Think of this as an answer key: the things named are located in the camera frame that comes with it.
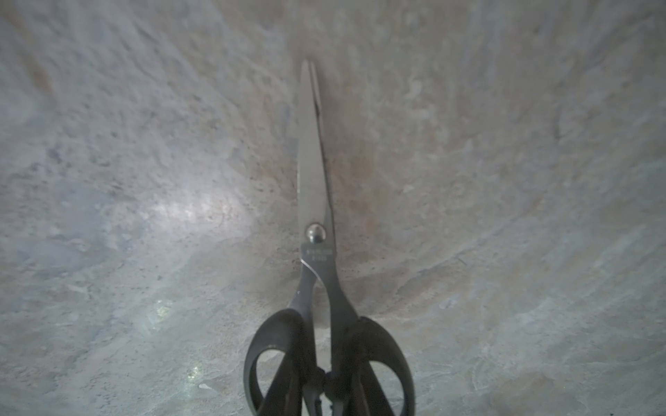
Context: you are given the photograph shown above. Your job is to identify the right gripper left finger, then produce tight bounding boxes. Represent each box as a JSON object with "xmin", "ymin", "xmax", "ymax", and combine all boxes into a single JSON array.
[{"xmin": 258, "ymin": 355, "xmax": 302, "ymax": 416}]

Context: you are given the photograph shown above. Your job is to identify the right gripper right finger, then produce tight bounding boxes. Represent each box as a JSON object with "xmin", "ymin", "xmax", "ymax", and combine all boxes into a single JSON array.
[{"xmin": 350, "ymin": 362, "xmax": 394, "ymax": 416}]

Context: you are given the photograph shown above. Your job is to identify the black handled silver scissors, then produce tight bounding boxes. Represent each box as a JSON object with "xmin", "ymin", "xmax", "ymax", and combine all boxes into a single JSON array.
[{"xmin": 244, "ymin": 60, "xmax": 416, "ymax": 415}]

